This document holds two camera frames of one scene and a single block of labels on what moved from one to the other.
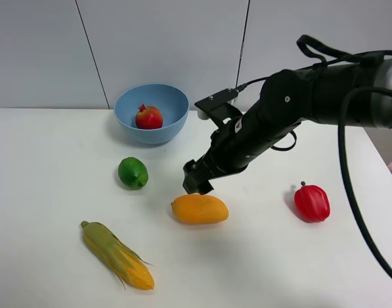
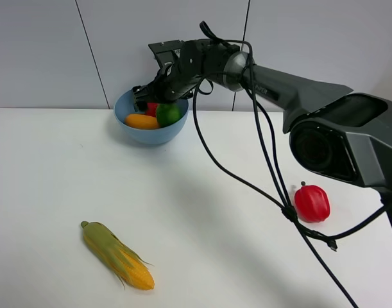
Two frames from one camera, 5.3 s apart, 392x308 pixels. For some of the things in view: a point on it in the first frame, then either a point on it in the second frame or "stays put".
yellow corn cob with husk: [129, 269] stays put
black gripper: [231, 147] -> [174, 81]
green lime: [133, 173] -> [167, 113]
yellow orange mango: [199, 209] -> [141, 121]
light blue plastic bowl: [172, 103] stays put
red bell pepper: [312, 203] stays put
